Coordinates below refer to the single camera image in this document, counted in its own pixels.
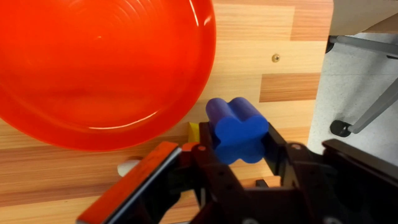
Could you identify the small white object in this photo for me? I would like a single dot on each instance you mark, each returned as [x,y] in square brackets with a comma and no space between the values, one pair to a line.
[127,167]

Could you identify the orange plastic bowl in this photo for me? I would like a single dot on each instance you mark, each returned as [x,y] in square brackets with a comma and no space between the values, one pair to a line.
[99,68]

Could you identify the yellow block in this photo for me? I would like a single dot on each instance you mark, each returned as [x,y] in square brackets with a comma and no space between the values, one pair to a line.
[193,132]

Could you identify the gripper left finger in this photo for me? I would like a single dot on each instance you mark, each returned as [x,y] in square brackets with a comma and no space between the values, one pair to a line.
[214,174]

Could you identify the office chair base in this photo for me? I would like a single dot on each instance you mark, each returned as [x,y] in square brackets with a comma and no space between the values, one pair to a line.
[374,110]

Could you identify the blue clover-shaped block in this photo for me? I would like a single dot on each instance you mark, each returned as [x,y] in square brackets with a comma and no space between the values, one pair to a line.
[239,130]

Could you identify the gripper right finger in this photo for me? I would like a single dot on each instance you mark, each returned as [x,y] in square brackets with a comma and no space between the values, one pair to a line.
[314,174]

